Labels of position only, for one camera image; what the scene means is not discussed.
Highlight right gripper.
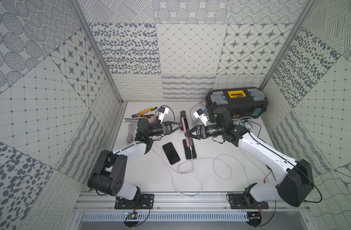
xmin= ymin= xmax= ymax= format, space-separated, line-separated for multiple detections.
xmin=184 ymin=124 xmax=225 ymax=140

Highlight green case phone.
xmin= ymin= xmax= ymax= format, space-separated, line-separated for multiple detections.
xmin=183 ymin=140 xmax=197 ymax=160

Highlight blue black phone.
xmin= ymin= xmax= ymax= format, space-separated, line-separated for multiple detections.
xmin=162 ymin=142 xmax=180 ymax=165

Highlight pink case phone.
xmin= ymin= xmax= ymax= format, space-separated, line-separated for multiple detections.
xmin=182 ymin=117 xmax=192 ymax=148

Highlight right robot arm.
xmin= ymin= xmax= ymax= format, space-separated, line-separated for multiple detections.
xmin=184 ymin=107 xmax=315 ymax=207

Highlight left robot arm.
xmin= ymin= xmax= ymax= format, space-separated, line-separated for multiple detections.
xmin=87 ymin=118 xmax=184 ymax=203

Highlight black ribbed cylinder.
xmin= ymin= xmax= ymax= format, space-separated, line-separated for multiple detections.
xmin=180 ymin=111 xmax=187 ymax=119

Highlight yellow black pliers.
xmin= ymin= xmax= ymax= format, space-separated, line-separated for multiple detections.
xmin=131 ymin=107 xmax=157 ymax=118

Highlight white power strip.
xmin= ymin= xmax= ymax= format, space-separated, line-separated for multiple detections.
xmin=233 ymin=119 xmax=253 ymax=130

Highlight black deli toolbox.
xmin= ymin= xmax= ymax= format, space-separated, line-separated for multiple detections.
xmin=205 ymin=87 xmax=268 ymax=122

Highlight grey power strip cord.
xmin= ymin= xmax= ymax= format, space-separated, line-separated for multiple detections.
xmin=126 ymin=123 xmax=137 ymax=144

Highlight black charging cable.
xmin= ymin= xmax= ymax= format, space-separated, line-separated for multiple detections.
xmin=238 ymin=116 xmax=263 ymax=139

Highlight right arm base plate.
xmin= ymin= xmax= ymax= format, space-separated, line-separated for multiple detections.
xmin=226 ymin=193 xmax=269 ymax=209

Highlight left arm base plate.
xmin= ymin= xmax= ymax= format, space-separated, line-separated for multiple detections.
xmin=115 ymin=193 xmax=155 ymax=210

